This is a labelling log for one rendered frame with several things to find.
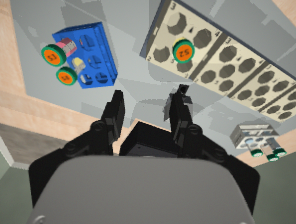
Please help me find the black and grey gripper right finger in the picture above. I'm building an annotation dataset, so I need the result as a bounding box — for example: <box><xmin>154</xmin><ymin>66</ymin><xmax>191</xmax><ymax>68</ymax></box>
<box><xmin>169</xmin><ymin>92</ymin><xmax>260</xmax><ymax>216</ymax></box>

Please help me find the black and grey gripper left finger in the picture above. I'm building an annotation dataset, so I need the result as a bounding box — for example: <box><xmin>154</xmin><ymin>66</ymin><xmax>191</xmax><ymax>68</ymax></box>
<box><xmin>28</xmin><ymin>90</ymin><xmax>125</xmax><ymax>208</ymax></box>

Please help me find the blue tube rack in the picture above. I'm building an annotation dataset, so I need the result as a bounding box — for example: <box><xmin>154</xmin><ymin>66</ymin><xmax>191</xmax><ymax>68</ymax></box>
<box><xmin>52</xmin><ymin>22</ymin><xmax>118</xmax><ymax>89</ymax></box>

